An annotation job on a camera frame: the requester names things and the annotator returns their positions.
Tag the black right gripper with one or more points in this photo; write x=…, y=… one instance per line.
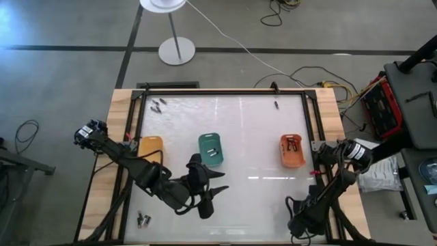
x=307, y=218

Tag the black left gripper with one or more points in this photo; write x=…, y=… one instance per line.
x=199, y=184

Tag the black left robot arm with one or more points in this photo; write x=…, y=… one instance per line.
x=143, y=171

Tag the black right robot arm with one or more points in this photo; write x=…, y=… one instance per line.
x=341, y=177

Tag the teal plastic bin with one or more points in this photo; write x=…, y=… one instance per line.
x=206, y=141

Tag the red tag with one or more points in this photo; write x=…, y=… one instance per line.
x=315, y=172

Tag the orange plastic bin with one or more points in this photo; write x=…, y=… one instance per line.
x=293, y=159

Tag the yellow plastic bin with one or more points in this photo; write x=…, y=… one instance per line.
x=150, y=147

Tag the single screw top right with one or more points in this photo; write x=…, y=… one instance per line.
x=276, y=105

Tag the red tool case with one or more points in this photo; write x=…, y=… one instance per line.
x=380, y=106

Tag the white floor lamp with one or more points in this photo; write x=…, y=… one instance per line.
x=176, y=50

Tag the grey cart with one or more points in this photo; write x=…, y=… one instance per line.
x=416, y=116

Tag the grey desk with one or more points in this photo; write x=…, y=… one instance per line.
x=24, y=162

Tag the black pole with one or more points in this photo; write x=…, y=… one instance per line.
x=420, y=54

